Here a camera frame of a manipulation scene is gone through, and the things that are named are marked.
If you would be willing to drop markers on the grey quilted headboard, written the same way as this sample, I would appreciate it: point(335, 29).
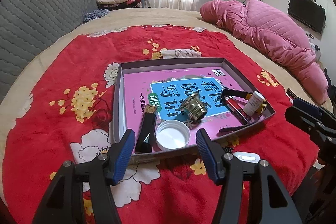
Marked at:
point(29, 27)

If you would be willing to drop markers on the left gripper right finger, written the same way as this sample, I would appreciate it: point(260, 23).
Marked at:
point(269, 201)

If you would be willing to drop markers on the pink and blue book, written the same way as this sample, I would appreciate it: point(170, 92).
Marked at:
point(169, 88)

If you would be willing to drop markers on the black wall television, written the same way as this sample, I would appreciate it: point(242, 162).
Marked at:
point(309, 13)

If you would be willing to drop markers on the black and yellow watch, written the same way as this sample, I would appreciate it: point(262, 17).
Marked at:
point(232, 93)

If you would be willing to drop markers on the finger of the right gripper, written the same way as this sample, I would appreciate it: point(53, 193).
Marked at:
point(306, 122)
point(308, 108)

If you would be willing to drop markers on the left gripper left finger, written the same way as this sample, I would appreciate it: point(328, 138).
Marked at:
point(63, 201)

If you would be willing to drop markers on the pink quilted duvet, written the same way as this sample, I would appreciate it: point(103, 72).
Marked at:
point(275, 35)

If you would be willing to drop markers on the black rectangular lipstick case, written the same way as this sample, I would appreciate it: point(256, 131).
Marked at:
point(145, 138)

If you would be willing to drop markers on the white plastic jar lid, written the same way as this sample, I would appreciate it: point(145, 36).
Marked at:
point(171, 135)

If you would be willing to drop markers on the red lighter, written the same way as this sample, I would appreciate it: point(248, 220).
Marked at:
point(237, 111)

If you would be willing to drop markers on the beige bed sheet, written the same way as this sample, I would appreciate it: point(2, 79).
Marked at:
point(12, 104)

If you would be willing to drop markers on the small white pill bottle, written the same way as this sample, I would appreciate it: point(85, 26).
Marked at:
point(254, 104)

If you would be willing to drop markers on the blue patterned cloth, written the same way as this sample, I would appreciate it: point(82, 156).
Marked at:
point(96, 14)

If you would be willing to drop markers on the grey cardboard box tray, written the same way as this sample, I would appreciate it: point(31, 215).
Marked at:
point(118, 126)

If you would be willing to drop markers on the red floral blanket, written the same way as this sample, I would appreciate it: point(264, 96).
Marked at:
point(69, 115)

